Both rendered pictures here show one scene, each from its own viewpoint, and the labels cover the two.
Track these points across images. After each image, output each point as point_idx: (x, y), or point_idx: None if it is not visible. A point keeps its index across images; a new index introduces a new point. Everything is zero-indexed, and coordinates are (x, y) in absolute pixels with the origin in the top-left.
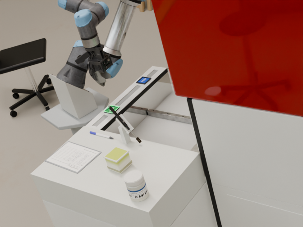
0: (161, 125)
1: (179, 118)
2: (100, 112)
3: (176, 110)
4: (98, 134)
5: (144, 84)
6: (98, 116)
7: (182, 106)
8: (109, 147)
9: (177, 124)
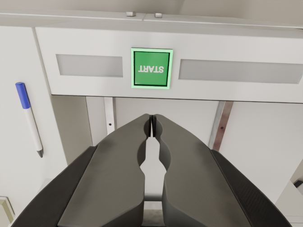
0: (195, 118)
1: (210, 147)
2: (126, 33)
3: (245, 121)
4: (25, 118)
5: (301, 92)
6: (103, 45)
7: (256, 125)
8: (17, 161)
9: (203, 141)
